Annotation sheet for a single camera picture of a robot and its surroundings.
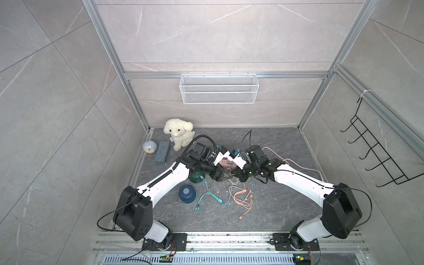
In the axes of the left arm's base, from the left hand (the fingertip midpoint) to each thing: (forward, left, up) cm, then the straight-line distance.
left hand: (229, 171), depth 77 cm
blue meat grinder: (-8, +20, -7) cm, 23 cm away
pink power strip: (+14, 0, -15) cm, 20 cm away
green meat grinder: (+1, +17, -8) cm, 19 cm away
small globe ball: (+25, +47, -11) cm, 54 cm away
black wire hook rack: (-11, -61, +14) cm, 64 cm away
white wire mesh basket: (+51, +3, +12) cm, 53 cm away
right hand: (+2, -2, -5) cm, 6 cm away
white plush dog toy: (+29, +26, -3) cm, 39 cm away
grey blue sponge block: (+21, +40, -14) cm, 47 cm away
